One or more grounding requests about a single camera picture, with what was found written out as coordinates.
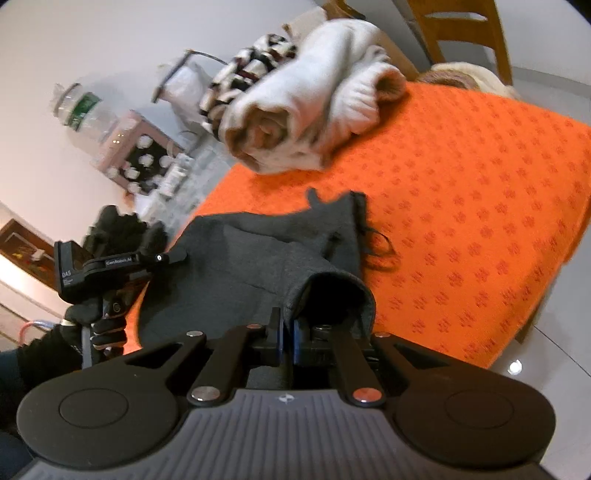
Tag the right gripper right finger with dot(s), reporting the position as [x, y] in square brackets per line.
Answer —
[329, 357]

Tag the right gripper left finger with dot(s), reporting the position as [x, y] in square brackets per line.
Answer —
[241, 349]

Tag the dark grey garment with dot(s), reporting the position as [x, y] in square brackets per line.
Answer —
[240, 267]

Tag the black folded clothes stack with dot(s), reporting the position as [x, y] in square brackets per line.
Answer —
[114, 234]

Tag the striped patterned clothes pile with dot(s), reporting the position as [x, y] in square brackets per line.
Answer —
[245, 69]

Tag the black gloved left hand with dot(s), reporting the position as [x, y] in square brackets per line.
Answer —
[103, 318]

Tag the brown wooden door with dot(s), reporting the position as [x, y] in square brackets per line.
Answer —
[29, 252]

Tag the checkered floral tablecloth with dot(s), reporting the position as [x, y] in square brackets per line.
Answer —
[211, 163]

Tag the pink water dispenser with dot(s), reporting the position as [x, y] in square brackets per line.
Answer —
[136, 155]

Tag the white power strip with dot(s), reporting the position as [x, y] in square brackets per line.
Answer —
[175, 175]

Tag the clear water bottle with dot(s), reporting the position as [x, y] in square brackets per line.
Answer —
[83, 112]

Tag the orange floral table mat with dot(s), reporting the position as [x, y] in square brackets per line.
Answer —
[483, 198]

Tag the white plastic bag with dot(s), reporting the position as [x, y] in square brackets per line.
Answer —
[183, 82]

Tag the cream white sweater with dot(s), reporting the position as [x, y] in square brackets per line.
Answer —
[299, 113]

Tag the right wooden chair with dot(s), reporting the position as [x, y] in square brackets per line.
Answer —
[468, 21]

